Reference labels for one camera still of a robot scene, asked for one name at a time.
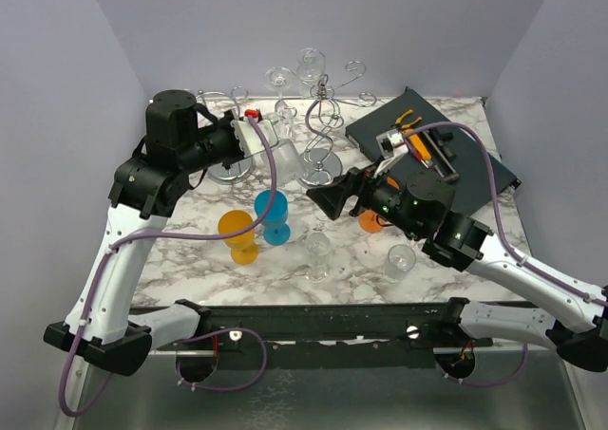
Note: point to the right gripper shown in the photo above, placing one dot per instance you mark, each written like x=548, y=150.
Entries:
x=356, y=182

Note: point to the yellow utility knife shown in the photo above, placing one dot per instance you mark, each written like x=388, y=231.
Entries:
x=420, y=147

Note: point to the orange plastic goblet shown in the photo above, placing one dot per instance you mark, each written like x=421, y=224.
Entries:
x=371, y=222

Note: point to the clear wine glass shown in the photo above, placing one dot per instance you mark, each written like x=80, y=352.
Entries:
x=311, y=67
x=288, y=162
x=318, y=249
x=398, y=263

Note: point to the yellow plastic goblet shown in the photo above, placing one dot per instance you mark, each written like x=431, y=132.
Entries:
x=243, y=248

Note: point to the yellow handled pliers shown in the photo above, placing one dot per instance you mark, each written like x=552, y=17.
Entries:
x=406, y=122

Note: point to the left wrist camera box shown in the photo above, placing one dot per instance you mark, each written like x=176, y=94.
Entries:
x=249, y=130

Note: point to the black metal tool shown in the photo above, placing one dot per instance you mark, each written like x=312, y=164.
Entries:
x=440, y=138

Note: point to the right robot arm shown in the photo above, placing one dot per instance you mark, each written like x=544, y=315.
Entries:
x=563, y=313

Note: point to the blue plastic goblet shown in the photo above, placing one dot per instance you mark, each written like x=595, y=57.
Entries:
x=276, y=231

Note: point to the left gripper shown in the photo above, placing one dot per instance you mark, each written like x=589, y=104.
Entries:
x=225, y=121

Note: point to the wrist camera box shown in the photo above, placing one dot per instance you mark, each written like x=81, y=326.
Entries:
x=249, y=130
x=393, y=146

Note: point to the tall chrome glass rack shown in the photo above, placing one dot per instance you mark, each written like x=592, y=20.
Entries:
x=321, y=119

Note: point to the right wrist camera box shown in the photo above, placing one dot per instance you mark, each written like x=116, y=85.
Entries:
x=393, y=146

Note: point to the tall clear flute glass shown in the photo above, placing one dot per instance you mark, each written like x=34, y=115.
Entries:
x=279, y=79

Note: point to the clear wine glass front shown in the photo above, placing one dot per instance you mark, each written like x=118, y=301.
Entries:
x=318, y=249

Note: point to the small chrome glass rack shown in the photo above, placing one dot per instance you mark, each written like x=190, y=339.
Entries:
x=236, y=172

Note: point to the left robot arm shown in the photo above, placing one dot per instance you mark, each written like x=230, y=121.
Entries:
x=181, y=138

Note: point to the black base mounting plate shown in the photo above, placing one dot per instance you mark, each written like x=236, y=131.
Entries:
x=333, y=336

